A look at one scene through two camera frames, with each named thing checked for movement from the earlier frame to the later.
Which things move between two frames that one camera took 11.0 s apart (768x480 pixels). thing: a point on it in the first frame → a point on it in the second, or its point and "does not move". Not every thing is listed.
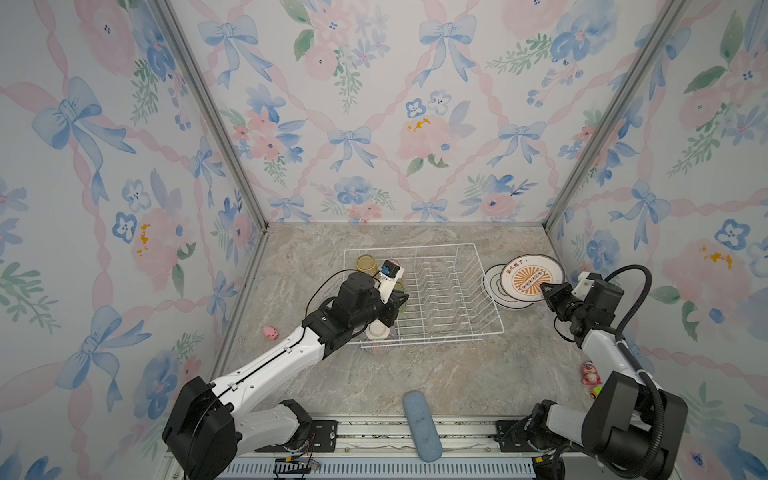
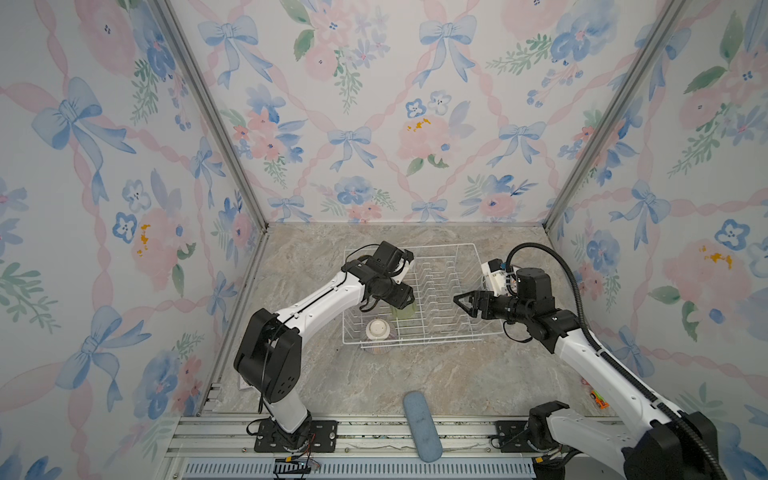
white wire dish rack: [449, 297] does not move
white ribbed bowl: [377, 330] does not move
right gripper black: [552, 297] → [477, 298]
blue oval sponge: [427, 439] does not move
